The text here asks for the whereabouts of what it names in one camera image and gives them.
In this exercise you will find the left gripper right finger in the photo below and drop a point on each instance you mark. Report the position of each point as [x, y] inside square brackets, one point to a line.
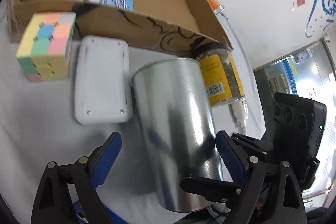
[270, 193]

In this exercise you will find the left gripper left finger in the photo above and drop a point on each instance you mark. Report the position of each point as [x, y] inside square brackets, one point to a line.
[67, 193]

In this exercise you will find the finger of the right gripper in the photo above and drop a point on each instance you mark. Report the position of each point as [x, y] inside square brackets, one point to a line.
[212, 190]

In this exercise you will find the white plastic bottle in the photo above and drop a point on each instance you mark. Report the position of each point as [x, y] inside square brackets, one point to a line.
[240, 112]

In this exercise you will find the yellow label glass jar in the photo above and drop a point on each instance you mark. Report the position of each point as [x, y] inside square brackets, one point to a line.
[220, 74]

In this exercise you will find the silver metal tin can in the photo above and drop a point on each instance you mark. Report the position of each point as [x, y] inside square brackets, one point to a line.
[178, 129]

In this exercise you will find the white rectangular device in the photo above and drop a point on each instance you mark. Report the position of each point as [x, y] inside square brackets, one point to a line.
[102, 83]

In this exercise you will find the pastel puzzle cube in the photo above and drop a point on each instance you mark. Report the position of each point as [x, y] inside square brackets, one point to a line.
[44, 51]

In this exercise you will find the grey table cloth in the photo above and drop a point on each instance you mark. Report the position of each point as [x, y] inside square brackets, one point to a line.
[38, 126]

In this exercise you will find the orange clear plastic jar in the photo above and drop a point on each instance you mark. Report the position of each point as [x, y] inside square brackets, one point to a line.
[216, 6]

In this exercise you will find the blue wall decal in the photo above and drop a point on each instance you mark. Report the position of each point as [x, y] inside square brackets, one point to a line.
[321, 18]

